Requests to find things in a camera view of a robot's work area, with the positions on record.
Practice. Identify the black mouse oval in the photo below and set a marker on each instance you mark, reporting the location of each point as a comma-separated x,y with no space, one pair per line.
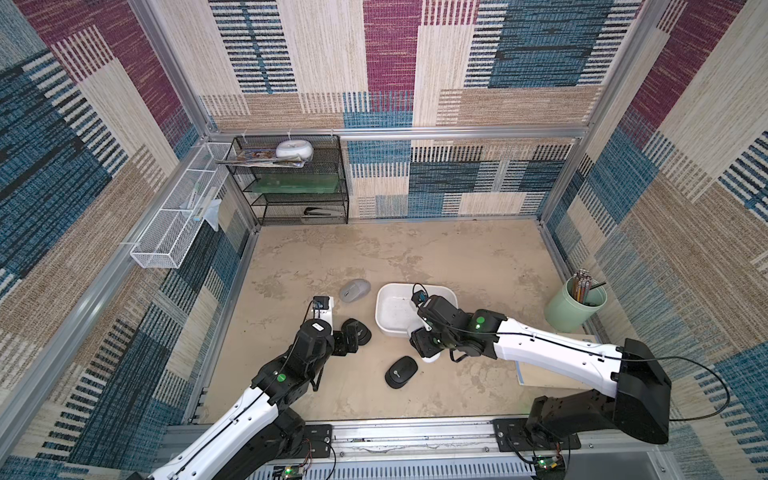
401,372

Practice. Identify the paper cone in basket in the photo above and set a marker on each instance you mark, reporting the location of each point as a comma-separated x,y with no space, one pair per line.
208,211

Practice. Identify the white round device on shelf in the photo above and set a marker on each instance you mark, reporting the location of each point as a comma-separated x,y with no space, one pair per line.
295,148

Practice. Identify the white plastic storage box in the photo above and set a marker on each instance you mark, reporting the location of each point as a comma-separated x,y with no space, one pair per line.
395,313

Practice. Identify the white vertical mouse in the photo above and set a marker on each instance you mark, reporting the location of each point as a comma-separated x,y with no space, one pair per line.
432,358

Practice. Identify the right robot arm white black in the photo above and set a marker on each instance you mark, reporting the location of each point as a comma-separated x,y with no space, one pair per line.
627,388

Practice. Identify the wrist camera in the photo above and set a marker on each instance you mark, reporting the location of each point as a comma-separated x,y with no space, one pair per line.
321,308
419,295

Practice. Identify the green pencil cup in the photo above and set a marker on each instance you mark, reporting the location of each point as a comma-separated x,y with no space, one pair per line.
565,314

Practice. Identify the green circuit board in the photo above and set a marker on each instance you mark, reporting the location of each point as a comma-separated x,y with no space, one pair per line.
288,472

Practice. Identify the white wire wall basket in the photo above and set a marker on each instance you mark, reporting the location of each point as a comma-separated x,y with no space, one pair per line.
169,236

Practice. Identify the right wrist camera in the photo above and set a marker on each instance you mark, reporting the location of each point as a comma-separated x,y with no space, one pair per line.
419,295

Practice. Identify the pencils bundle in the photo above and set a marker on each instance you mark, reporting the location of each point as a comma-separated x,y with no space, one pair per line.
582,283

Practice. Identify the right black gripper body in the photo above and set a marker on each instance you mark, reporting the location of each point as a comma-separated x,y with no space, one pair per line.
429,335

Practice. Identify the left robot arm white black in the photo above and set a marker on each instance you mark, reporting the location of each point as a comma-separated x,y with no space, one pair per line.
261,426

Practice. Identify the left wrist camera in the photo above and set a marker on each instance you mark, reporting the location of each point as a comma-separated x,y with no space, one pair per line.
321,308

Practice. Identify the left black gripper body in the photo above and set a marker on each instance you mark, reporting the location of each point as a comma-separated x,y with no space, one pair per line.
339,344

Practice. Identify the magazine on shelf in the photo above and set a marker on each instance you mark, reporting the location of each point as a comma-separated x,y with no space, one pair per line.
261,158

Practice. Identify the black wire shelf rack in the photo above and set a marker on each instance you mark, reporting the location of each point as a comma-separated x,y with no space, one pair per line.
287,209

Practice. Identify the green sheet on shelf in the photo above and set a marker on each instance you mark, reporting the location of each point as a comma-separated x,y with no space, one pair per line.
294,184

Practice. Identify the black stapler on shelf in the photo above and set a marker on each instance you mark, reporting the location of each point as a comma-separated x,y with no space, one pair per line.
323,212

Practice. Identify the grey computer mouse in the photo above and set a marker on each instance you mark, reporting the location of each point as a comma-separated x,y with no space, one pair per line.
354,290

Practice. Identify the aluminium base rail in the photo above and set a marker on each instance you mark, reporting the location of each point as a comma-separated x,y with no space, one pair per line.
469,448

